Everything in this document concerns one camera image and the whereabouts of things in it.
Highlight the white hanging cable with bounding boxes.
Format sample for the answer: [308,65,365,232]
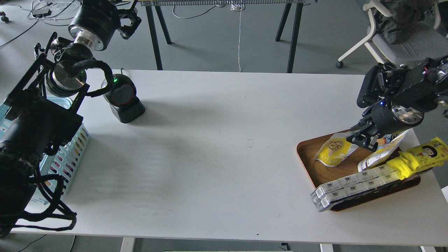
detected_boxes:
[230,3,245,72]

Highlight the yellow snack package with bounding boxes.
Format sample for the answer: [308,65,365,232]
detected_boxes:
[386,137,448,180]

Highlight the black barcode scanner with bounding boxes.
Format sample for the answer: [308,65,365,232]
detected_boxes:
[103,68,145,124]

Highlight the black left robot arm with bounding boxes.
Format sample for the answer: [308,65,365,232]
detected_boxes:
[0,0,145,237]

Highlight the light blue plastic basket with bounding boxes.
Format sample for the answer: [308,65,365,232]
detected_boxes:
[0,96,90,205]

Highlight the black legged background table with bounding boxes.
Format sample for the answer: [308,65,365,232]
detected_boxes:
[140,0,305,73]

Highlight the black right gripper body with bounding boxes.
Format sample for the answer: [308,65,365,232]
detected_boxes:
[351,63,424,138]

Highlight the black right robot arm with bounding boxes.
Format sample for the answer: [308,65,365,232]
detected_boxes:
[347,57,448,152]

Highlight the wooden oval tray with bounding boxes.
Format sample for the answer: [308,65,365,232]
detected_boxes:
[296,134,421,212]

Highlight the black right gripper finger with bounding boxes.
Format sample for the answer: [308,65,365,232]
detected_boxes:
[346,129,380,152]

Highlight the blue snack bag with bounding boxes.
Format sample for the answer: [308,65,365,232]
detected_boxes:
[377,134,397,149]

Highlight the silver boxed snack row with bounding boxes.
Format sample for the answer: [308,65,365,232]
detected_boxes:
[310,164,400,212]

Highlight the grey office chair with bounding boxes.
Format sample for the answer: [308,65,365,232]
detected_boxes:
[336,0,447,68]

